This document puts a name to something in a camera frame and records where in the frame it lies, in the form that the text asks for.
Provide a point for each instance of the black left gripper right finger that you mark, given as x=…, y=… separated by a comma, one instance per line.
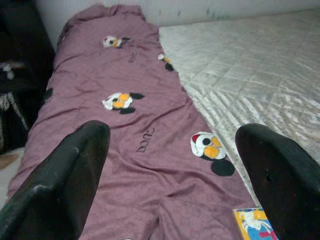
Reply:
x=287, y=187

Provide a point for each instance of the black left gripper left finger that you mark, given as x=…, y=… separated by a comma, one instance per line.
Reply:
x=50, y=200

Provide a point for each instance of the colourful picture book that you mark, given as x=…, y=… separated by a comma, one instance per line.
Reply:
x=250, y=225

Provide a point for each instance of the white quilted mattress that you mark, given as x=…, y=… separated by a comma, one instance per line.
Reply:
x=250, y=62

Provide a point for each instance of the purple Mickey print blanket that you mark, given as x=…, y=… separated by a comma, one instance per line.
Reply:
x=137, y=75

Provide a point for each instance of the dark bedside cabinet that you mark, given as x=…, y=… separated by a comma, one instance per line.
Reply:
x=20, y=37

